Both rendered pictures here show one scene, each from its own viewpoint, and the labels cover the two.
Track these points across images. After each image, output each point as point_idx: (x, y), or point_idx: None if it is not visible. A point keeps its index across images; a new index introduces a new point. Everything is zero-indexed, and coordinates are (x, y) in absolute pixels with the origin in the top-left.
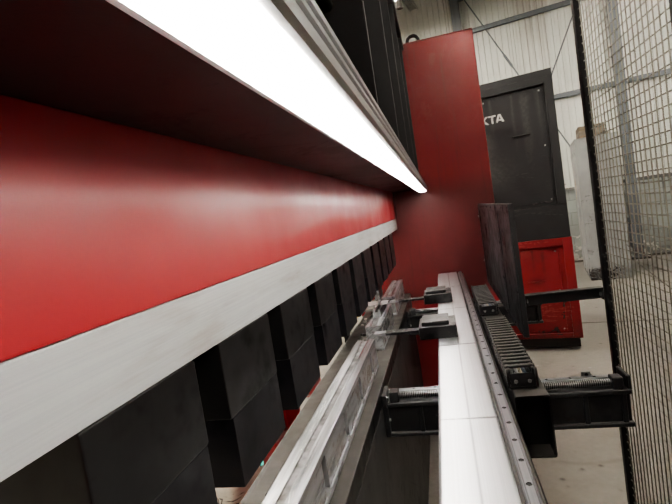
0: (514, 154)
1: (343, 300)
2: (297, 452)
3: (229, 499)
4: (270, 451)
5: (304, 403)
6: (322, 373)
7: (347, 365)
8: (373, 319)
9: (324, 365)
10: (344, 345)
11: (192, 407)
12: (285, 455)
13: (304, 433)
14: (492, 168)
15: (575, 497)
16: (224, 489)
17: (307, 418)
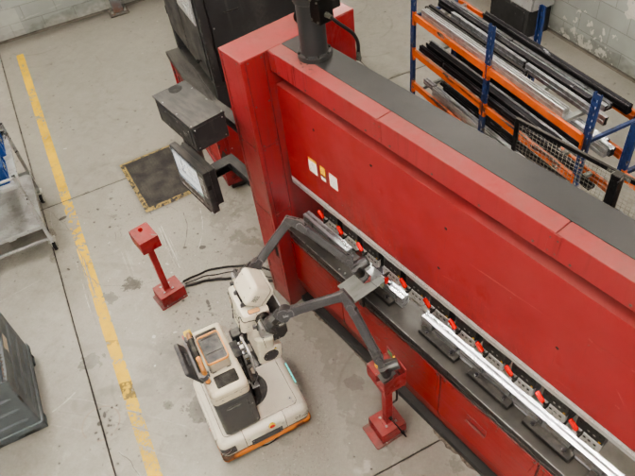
0: (283, 8)
1: None
2: (514, 392)
3: (304, 412)
4: (403, 384)
5: (188, 308)
6: (150, 265)
7: (453, 339)
8: (392, 288)
9: (136, 254)
10: (376, 307)
11: None
12: (477, 390)
13: (503, 383)
14: (265, 25)
15: None
16: (301, 409)
17: (454, 369)
